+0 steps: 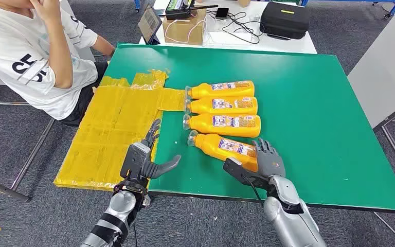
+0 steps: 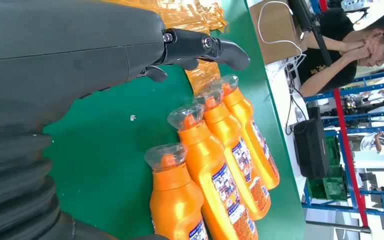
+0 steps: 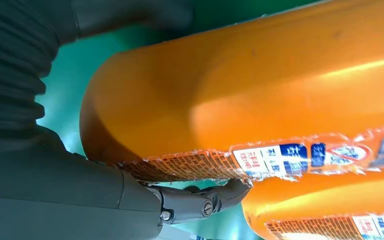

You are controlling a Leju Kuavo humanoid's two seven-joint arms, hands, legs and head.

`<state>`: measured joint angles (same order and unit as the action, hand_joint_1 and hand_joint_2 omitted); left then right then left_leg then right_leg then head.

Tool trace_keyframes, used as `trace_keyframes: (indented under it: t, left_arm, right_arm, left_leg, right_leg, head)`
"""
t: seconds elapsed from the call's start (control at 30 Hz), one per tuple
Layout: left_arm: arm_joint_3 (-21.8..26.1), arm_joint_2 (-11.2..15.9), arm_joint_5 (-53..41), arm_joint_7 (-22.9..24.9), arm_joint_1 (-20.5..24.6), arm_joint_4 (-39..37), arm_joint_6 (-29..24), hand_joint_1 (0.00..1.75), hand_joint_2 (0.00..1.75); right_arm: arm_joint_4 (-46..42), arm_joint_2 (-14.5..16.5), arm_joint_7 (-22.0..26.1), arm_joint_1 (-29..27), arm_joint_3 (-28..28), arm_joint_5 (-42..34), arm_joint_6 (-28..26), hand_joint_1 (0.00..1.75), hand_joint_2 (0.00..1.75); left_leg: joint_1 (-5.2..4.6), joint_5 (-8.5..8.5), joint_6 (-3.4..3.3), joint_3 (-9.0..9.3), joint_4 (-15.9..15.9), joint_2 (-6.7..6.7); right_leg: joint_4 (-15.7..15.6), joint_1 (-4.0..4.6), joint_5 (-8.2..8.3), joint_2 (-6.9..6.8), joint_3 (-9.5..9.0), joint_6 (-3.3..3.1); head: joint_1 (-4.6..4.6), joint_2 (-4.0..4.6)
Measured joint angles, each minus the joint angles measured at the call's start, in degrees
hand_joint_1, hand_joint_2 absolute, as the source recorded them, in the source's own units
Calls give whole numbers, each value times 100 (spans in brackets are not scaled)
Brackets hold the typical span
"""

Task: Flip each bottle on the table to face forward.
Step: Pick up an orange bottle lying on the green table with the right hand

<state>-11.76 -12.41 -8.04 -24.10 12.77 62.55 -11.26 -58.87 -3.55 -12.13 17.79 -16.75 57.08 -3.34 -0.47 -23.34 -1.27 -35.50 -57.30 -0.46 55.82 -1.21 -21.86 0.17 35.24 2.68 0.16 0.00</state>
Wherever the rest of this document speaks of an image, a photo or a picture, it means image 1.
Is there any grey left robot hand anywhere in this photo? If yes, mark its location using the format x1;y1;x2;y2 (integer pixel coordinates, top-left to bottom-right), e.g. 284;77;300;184
140;118;182;180

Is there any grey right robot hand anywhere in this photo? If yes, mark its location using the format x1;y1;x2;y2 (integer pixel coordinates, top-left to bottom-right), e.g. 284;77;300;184
252;137;286;179

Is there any orange detergent bottle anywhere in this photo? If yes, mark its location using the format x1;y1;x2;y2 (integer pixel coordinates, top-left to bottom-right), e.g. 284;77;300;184
185;80;256;100
187;130;260;173
185;97;259;116
183;114;262;138

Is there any green table board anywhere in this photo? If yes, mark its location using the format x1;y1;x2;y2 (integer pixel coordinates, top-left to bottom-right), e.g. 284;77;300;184
103;42;395;215

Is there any yellow taped cardboard mat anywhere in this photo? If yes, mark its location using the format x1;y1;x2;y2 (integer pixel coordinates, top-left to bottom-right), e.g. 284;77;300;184
53;69;187;191

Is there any white table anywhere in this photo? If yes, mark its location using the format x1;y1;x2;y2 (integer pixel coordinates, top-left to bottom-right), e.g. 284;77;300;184
138;0;318;55

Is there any clear plastic box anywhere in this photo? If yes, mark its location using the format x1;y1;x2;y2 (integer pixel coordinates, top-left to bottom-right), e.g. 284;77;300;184
202;13;263;47

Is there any brown cardboard box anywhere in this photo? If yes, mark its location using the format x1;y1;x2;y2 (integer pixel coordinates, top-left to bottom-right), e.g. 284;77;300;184
163;8;207;46

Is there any black carrying case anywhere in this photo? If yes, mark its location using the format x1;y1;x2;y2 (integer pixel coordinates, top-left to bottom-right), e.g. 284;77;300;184
260;2;311;41

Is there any tablet on stand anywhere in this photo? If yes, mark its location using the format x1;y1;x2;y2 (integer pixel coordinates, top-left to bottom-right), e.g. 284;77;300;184
137;4;163;46

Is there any black radio device with antenna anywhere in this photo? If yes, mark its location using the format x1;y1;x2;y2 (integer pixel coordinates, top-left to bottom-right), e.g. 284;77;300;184
165;0;219;21

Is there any person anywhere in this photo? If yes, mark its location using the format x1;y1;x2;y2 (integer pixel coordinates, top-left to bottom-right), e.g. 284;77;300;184
0;0;116;127

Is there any person's right hand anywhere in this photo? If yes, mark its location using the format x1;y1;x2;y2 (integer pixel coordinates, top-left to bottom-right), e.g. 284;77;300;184
30;0;64;25

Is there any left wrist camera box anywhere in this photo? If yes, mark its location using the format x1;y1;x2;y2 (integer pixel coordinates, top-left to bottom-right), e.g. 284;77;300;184
120;142;151;180

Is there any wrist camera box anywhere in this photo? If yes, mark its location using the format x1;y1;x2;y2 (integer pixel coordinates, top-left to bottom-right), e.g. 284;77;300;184
222;157;271;190
120;142;151;180

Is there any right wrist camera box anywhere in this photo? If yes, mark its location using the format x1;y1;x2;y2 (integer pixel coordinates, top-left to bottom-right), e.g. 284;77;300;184
222;157;271;190

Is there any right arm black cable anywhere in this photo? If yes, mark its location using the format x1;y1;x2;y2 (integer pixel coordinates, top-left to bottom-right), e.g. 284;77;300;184
242;174;263;204

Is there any white floor cable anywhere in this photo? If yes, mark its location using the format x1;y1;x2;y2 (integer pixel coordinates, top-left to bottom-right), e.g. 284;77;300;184
374;211;395;246

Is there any tangled black cable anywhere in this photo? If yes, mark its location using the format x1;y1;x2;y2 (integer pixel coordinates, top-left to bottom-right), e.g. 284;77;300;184
206;10;264;45

